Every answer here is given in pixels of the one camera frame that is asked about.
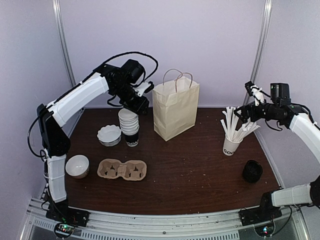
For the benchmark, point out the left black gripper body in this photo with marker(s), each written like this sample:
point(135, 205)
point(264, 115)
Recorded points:
point(128, 100)

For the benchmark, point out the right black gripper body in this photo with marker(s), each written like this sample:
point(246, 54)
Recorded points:
point(255, 116)

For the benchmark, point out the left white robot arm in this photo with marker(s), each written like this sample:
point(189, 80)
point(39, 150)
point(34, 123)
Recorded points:
point(118, 82)

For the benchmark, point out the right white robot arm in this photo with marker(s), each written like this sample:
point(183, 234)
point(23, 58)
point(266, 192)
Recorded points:
point(278, 106)

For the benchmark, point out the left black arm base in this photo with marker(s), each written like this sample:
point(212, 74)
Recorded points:
point(60, 212)

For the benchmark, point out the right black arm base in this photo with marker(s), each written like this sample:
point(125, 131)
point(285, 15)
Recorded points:
point(256, 215)

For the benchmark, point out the stack of paper cups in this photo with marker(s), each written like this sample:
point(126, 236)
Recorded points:
point(129, 124)

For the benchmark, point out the white cup holding straws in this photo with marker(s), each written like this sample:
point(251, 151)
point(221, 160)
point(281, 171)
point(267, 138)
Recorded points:
point(229, 146)

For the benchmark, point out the white scalloped bowl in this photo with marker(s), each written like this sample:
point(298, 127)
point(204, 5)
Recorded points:
point(109, 135)

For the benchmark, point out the cream paper bag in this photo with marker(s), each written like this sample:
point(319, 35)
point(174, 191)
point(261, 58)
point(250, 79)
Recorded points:
point(175, 105)

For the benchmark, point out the stack of black lids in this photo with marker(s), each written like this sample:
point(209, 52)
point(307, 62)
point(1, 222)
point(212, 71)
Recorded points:
point(252, 171)

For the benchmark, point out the cardboard cup carrier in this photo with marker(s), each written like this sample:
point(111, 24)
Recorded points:
point(131, 170)

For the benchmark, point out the white round bowl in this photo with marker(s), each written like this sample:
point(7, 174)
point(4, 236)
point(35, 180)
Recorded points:
point(78, 166)

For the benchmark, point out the aluminium front rail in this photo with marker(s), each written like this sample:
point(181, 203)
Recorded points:
point(225, 225)

